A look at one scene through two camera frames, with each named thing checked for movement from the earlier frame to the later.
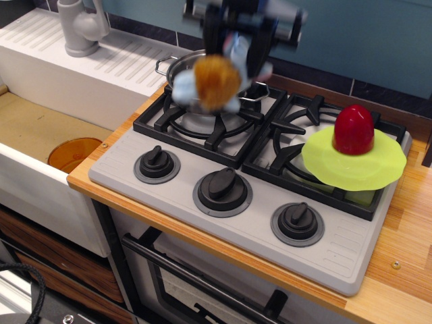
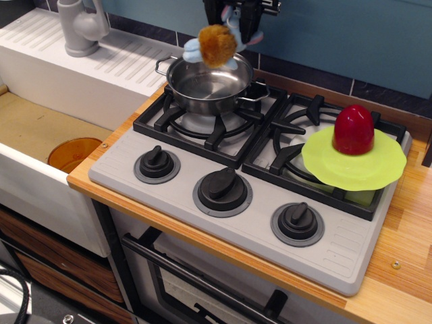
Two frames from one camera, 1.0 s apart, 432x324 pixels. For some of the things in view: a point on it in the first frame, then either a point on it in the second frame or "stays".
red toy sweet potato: x=354 y=132 stays
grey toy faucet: x=83 y=28 stays
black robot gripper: x=283 y=19 -> x=251 y=13
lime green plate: x=354 y=173 stays
